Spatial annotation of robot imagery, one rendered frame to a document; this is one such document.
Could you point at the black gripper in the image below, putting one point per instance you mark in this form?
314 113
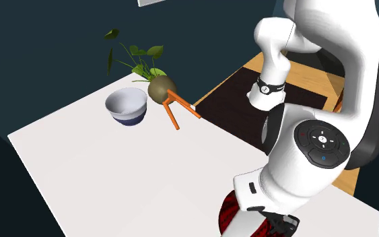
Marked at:
284 224

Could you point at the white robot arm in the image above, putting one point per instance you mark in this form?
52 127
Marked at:
320 49

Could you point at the red patterned round plate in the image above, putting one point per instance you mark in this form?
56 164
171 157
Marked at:
228 210

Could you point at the dark rug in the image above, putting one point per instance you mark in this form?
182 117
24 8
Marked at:
228 111

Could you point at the potted plant on orange stand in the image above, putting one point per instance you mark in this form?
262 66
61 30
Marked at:
161 89

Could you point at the white bowl with blue base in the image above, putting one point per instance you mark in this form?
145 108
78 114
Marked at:
126 105

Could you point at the grey framed wall picture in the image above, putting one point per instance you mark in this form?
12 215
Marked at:
148 2

